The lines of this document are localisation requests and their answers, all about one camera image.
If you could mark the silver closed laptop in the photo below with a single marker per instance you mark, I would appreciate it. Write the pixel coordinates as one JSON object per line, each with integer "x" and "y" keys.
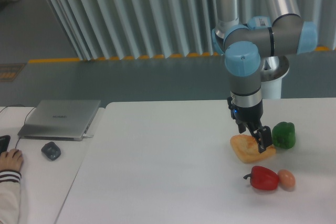
{"x": 65, "y": 120}

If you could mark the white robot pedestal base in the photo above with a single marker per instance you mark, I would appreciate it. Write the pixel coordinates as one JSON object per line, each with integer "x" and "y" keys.
{"x": 274, "y": 69}

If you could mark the green bell pepper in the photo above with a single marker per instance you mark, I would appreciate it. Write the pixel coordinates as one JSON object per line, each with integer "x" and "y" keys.
{"x": 284, "y": 135}

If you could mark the dark grey small device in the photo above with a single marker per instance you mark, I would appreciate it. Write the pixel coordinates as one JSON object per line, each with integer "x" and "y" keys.
{"x": 51, "y": 151}

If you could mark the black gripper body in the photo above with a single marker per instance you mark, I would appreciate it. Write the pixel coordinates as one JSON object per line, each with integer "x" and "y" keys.
{"x": 249, "y": 116}

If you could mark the black keyboard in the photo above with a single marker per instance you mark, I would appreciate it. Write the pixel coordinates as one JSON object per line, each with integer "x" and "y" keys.
{"x": 4, "y": 143}

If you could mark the person's hand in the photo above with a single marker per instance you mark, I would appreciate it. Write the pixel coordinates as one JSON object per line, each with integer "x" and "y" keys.
{"x": 11, "y": 160}

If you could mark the striped cuff cream sleeve forearm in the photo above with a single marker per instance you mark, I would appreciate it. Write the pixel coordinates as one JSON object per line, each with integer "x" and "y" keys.
{"x": 10, "y": 196}

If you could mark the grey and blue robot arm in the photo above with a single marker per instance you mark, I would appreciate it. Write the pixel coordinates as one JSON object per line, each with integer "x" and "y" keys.
{"x": 246, "y": 46}

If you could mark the golden pastry turnover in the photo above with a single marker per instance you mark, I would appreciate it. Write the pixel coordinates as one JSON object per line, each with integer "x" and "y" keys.
{"x": 246, "y": 149}

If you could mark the red bell pepper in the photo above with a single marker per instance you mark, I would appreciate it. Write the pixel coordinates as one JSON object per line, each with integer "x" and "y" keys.
{"x": 263, "y": 178}

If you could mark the brown egg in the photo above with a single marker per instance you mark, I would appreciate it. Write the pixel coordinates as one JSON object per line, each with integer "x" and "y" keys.
{"x": 286, "y": 179}

